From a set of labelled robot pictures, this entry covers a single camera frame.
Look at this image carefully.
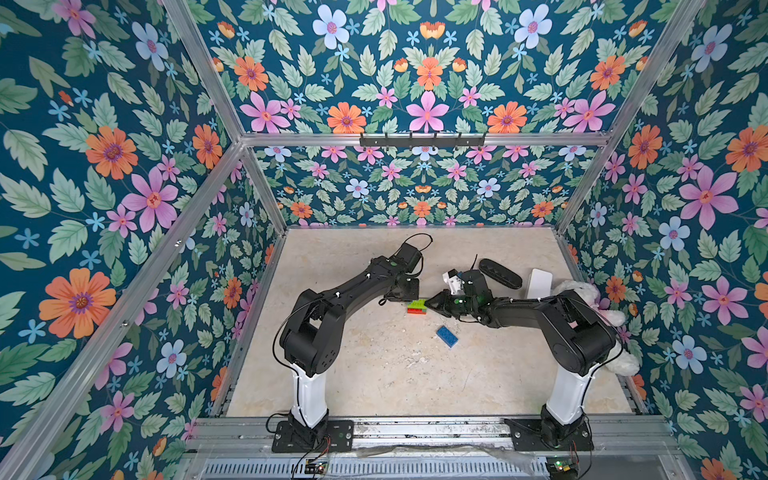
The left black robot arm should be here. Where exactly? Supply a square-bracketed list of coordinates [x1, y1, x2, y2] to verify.
[277, 242, 423, 431]

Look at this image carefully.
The white teddy bear pink shirt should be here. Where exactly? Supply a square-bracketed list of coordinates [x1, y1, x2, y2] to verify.
[552, 280, 640, 377]

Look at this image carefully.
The lime green lego brick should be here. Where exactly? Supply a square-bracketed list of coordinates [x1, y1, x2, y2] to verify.
[407, 299, 427, 311]

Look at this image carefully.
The green circuit board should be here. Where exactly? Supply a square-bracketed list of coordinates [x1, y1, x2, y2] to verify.
[545, 457, 579, 480]

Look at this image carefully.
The small left circuit board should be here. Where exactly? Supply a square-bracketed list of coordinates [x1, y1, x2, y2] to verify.
[303, 460, 329, 476]

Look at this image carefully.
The black oval remote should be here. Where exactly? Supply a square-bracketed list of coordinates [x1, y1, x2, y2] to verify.
[479, 258, 523, 290]

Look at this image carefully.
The blue lego brick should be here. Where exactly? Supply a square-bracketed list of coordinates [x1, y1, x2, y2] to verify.
[436, 326, 458, 348]

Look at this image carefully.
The black hook rail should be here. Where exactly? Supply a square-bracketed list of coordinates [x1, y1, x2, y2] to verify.
[358, 133, 486, 149]

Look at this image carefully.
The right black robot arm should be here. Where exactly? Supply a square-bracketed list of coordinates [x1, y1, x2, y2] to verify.
[425, 270, 617, 428]

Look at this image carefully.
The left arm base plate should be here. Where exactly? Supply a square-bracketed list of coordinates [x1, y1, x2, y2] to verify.
[271, 419, 355, 454]

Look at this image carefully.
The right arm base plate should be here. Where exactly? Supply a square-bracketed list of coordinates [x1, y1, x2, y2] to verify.
[503, 415, 594, 452]

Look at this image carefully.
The white rectangular box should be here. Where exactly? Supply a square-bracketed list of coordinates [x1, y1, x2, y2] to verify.
[526, 268, 553, 299]

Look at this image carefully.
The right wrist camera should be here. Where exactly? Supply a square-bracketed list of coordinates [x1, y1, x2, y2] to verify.
[442, 269, 464, 296]

